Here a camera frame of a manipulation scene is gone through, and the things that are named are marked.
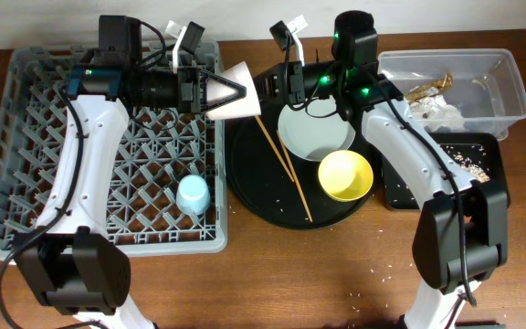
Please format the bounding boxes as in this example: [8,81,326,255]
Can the clear plastic bin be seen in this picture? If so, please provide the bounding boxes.
[378,48,526,141]

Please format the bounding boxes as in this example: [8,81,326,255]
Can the grey round plate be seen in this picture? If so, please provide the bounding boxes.
[278,97,355,162]

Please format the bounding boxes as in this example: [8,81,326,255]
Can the food scraps pile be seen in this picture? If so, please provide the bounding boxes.
[440,143,490,183]

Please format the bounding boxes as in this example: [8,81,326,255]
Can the round black tray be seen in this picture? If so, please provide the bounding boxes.
[226,102,381,230]

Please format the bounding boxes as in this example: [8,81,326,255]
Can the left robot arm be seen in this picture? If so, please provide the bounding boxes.
[9,15,260,328]

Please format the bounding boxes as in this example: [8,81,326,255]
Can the blue cup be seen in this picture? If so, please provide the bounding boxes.
[175,175,210,215]

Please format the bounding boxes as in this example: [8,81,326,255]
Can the black rectangular tray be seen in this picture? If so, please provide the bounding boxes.
[383,133,510,210]

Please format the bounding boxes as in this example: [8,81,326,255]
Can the brown stick wrapper waste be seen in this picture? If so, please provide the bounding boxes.
[405,73,453,103]

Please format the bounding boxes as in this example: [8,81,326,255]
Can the yellow bowl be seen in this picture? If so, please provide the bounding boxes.
[318,150,374,202]

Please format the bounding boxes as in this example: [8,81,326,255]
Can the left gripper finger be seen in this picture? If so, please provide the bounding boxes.
[198,69,246,91]
[201,90,247,114]

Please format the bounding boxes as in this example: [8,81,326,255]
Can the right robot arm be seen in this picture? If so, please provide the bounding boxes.
[254,10,509,328]

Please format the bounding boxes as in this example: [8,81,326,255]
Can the white napkin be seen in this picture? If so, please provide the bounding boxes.
[410,95,465,133]

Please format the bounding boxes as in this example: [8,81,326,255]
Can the pink cup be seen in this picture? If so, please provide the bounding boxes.
[205,61,261,121]

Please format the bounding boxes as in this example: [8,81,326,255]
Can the wooden chopstick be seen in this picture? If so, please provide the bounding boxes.
[255,115,295,183]
[276,130,313,223]

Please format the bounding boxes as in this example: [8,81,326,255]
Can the lower wooden chopstick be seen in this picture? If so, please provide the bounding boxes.
[276,130,313,223]

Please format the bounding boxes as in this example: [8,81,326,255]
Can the upper wooden chopstick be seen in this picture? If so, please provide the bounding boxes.
[255,115,295,183]

